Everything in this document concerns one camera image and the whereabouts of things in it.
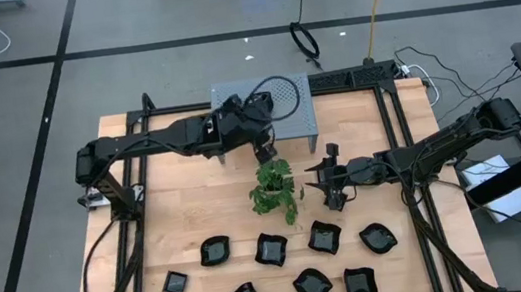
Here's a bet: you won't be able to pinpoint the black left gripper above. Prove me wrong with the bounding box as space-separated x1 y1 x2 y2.
206 89 283 171

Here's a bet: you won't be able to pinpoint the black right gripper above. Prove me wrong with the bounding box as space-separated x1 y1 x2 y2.
299 137 393 215

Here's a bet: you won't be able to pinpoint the leaf-shaped black plate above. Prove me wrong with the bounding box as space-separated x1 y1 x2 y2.
357 219 400 258
196 234 234 269
290 265 335 292

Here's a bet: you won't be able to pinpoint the small square black plate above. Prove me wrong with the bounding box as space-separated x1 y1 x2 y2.
159 268 192 292

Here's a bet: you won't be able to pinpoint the green plant in white pot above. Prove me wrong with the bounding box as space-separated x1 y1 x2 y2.
244 155 310 232

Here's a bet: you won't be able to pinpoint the grey perforated metal shelf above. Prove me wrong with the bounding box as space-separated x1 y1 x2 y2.
205 70 322 167

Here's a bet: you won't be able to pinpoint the black perforated metal panel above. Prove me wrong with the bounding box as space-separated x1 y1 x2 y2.
306 58 402 94

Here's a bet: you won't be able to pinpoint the white paper box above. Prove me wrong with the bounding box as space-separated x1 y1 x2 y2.
457 151 521 229

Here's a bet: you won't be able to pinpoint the black desk leg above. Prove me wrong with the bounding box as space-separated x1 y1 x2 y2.
460 145 521 208

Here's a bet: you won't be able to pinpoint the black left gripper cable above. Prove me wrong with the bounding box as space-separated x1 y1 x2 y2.
240 71 305 127

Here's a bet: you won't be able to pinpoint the black aluminium table frame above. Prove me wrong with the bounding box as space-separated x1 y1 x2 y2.
52 48 501 292

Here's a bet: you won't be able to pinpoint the thin black floor cables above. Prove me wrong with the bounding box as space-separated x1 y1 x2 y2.
392 30 521 128

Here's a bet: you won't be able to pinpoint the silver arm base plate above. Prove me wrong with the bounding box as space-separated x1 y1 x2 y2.
75 185 113 212

